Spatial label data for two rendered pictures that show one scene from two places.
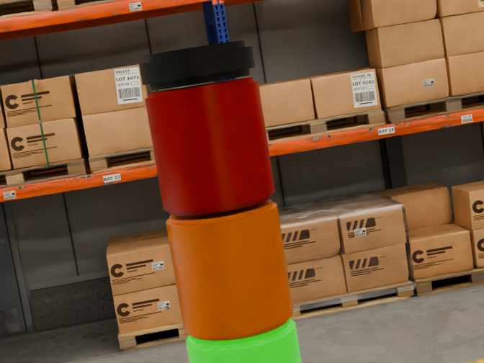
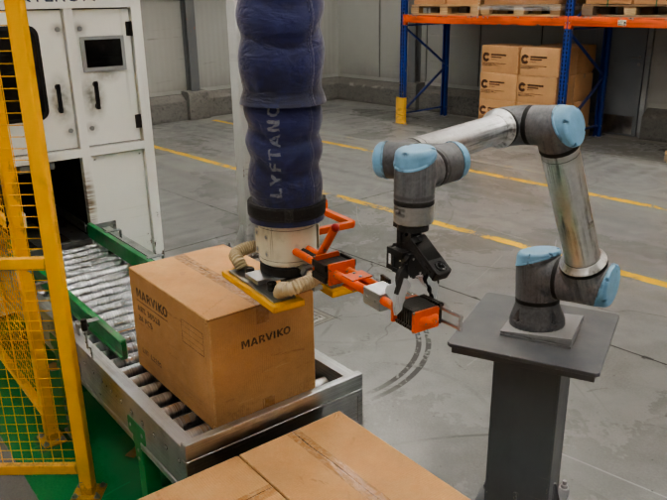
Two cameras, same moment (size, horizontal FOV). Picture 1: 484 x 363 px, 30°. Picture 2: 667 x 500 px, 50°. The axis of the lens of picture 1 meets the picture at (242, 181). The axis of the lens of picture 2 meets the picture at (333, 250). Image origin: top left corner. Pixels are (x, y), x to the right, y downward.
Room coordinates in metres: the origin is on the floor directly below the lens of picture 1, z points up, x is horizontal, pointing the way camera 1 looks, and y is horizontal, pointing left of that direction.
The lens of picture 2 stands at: (-0.23, -3.00, 1.87)
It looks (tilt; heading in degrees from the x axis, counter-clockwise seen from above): 19 degrees down; 53
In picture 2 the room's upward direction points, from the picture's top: 1 degrees counter-clockwise
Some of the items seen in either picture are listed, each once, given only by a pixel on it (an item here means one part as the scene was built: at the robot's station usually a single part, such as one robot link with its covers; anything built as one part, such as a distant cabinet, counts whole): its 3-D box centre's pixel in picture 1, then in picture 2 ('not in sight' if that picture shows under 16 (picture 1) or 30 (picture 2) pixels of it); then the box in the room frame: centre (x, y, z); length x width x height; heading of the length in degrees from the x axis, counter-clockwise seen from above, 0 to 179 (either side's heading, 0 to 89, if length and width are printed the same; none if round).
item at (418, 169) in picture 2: not in sight; (415, 175); (0.83, -1.88, 1.50); 0.10 x 0.09 x 0.12; 12
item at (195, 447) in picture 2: not in sight; (279, 413); (0.84, -1.23, 0.58); 0.70 x 0.03 x 0.06; 1
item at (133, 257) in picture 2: not in sight; (154, 264); (1.08, 0.30, 0.60); 1.60 x 0.10 x 0.09; 91
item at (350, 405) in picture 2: not in sight; (280, 439); (0.84, -1.24, 0.47); 0.70 x 0.03 x 0.15; 1
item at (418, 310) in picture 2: not in sight; (414, 313); (0.81, -1.90, 1.19); 0.08 x 0.07 x 0.05; 86
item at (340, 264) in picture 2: not in sight; (333, 267); (0.84, -1.56, 1.19); 0.10 x 0.08 x 0.06; 176
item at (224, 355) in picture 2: not in sight; (220, 328); (0.84, -0.86, 0.75); 0.60 x 0.40 x 0.40; 91
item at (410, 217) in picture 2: not in sight; (412, 213); (0.82, -1.88, 1.42); 0.10 x 0.09 x 0.05; 175
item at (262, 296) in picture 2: not in sight; (260, 282); (0.76, -1.30, 1.08); 0.34 x 0.10 x 0.05; 86
